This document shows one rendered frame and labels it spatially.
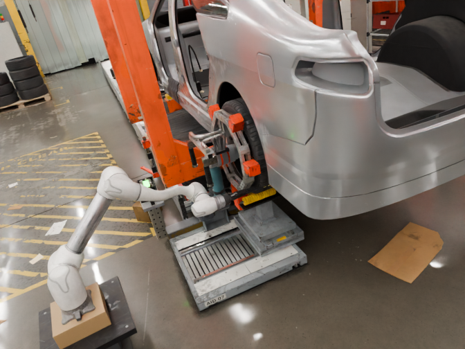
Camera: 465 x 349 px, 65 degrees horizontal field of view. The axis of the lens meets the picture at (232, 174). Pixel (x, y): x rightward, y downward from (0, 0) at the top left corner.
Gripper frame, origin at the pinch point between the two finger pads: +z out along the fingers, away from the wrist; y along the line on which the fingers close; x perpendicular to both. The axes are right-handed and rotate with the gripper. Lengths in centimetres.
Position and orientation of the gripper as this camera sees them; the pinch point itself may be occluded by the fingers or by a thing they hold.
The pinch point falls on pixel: (251, 190)
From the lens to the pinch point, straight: 242.2
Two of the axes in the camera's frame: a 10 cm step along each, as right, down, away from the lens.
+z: 9.1, -3.2, 2.6
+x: -3.9, -8.8, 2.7
